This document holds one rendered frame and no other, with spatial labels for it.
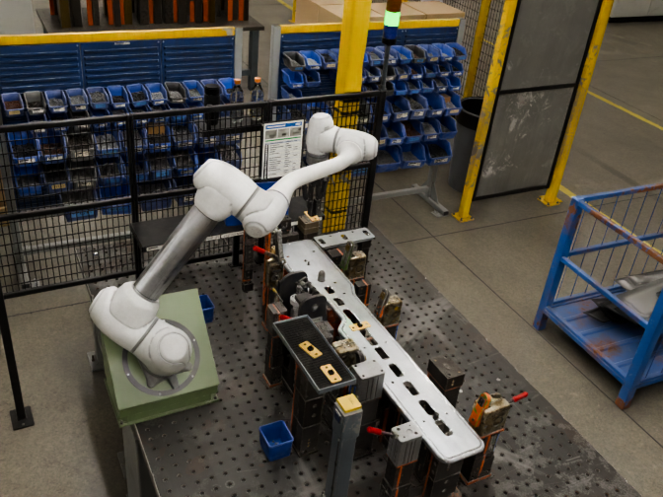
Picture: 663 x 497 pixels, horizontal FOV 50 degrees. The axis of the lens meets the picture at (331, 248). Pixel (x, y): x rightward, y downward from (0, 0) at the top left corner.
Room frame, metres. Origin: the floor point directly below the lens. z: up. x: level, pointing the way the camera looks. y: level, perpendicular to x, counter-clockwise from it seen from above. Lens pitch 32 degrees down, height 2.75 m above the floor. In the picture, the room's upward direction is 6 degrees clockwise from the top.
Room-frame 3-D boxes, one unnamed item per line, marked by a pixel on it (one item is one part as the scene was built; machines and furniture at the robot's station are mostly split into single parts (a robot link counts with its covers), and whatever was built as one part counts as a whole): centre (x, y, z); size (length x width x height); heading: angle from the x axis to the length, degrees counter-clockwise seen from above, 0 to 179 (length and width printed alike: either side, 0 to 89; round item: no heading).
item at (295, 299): (2.23, 0.08, 0.94); 0.18 x 0.13 x 0.49; 31
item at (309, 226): (2.95, 0.12, 0.88); 0.08 x 0.08 x 0.36; 31
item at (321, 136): (2.65, 0.08, 1.63); 0.13 x 0.11 x 0.16; 75
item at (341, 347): (2.03, -0.09, 0.89); 0.13 x 0.11 x 0.38; 121
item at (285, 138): (3.17, 0.29, 1.30); 0.23 x 0.02 x 0.31; 121
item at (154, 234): (2.92, 0.49, 1.02); 0.90 x 0.22 x 0.03; 121
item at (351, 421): (1.66, -0.11, 0.92); 0.08 x 0.08 x 0.44; 31
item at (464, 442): (2.23, -0.16, 1.00); 1.38 x 0.22 x 0.02; 31
